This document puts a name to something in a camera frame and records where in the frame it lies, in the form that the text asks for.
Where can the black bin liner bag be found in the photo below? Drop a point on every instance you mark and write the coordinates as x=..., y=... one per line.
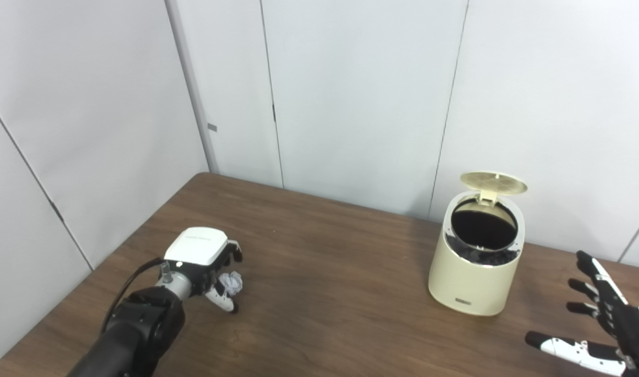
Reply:
x=482, y=228

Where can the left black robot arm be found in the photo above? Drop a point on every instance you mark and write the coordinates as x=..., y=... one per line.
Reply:
x=136, y=330

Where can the cream round bin lid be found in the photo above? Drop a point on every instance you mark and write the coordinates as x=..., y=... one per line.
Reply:
x=492, y=183

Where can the white paper ball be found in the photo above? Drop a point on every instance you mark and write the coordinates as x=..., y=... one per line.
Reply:
x=231, y=284

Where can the grey wall corner post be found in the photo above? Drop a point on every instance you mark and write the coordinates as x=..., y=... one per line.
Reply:
x=191, y=84

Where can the cream-colored bin body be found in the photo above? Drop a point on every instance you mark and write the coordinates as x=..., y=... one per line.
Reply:
x=469, y=283

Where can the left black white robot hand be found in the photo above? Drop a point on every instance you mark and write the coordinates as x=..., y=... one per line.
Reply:
x=196, y=246

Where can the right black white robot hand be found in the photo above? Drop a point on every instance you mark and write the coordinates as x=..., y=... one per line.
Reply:
x=631, y=330

